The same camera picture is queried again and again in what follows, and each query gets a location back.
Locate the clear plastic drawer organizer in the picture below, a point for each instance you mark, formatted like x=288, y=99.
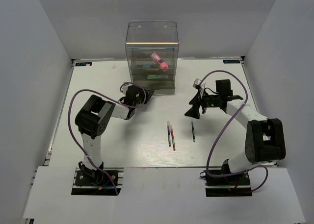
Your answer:
x=152, y=49

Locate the right blue table label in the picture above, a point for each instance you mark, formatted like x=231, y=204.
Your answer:
x=231, y=61

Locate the blue table label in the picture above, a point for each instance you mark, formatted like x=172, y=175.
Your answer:
x=231, y=61
x=83, y=64

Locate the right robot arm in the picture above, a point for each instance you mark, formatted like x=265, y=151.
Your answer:
x=264, y=141

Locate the green pen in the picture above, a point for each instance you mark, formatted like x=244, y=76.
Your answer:
x=193, y=131

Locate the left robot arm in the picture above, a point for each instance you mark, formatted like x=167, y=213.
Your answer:
x=94, y=117

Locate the purple pen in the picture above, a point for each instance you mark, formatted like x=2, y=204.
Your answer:
x=168, y=134

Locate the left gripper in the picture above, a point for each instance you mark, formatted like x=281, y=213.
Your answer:
x=148, y=93

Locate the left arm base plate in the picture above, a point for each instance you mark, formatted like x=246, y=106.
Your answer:
x=83, y=185

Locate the pink capped clip jar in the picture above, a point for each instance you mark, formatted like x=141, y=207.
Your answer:
x=159, y=61

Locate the green capped highlighter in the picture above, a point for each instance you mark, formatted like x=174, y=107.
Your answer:
x=154, y=77

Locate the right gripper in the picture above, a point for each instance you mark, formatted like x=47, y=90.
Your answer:
x=194, y=111

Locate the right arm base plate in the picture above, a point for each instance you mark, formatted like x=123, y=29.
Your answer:
x=232, y=186

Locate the red pen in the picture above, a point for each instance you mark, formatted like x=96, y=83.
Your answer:
x=172, y=138

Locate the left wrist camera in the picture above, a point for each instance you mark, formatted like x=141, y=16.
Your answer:
x=124, y=87

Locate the left blue table label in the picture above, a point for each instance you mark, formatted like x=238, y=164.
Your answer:
x=83, y=64

